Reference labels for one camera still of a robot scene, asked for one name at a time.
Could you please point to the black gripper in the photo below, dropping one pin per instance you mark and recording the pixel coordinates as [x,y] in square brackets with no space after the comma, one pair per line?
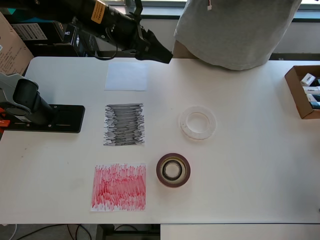
[132,37]

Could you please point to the white tape roll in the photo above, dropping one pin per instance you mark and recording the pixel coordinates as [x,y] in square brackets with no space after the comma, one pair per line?
[183,122]

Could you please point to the small black tape roll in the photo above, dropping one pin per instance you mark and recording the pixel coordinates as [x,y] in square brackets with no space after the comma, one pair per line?
[164,171]

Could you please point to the red tape roll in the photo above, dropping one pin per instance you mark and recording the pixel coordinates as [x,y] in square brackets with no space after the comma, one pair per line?
[173,184]

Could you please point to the black gray Piper robot arm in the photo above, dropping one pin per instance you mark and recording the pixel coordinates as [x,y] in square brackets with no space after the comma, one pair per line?
[32,105]

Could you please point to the blank white paper sheet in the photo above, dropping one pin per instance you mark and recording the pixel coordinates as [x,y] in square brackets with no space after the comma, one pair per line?
[126,76]

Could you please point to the black box with white print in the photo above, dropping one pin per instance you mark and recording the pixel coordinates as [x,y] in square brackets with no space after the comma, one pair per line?
[87,47]

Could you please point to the black scribbled paper sheet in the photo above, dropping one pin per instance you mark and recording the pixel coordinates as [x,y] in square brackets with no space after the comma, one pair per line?
[125,125]

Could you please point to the black box with white letters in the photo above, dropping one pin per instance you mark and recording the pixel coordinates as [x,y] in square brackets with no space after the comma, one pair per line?
[68,37]

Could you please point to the person in gray shirt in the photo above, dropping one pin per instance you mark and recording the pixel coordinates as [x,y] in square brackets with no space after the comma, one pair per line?
[237,32]

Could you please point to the black box with orange print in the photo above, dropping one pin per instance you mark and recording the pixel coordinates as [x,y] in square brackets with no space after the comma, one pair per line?
[58,30]

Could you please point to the black box with white label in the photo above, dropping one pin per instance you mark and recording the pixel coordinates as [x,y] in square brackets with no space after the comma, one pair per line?
[30,32]

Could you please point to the GX760A cardboard box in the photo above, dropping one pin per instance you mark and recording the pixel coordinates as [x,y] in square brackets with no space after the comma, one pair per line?
[12,50]

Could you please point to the red scribbled paper sheet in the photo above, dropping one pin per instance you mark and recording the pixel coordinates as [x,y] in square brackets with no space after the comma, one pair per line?
[117,187]

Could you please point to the open cardboard box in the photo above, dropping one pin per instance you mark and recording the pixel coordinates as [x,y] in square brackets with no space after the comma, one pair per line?
[295,85]

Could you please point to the plain teal box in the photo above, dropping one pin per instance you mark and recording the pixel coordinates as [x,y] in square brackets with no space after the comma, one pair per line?
[7,11]

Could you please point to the small white carton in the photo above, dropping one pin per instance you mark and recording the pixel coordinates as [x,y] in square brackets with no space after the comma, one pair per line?
[308,79]

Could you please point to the white carton with black print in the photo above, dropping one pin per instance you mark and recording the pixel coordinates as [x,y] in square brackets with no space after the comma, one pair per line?
[311,90]

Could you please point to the orange clamp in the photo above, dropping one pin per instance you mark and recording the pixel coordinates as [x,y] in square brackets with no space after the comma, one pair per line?
[5,122]

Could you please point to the white teal carton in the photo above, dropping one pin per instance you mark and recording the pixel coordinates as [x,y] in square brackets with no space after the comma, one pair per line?
[315,105]
[312,98]

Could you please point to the small dark teal carton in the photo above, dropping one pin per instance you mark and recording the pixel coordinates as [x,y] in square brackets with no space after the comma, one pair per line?
[317,82]

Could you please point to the white flat panel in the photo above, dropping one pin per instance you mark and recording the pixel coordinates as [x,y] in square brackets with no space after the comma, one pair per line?
[237,232]

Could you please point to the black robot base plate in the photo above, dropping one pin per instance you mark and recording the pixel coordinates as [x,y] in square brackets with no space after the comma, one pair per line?
[70,117]

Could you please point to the black table leg frame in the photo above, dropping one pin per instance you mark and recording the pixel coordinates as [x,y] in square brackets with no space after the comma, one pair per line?
[105,233]

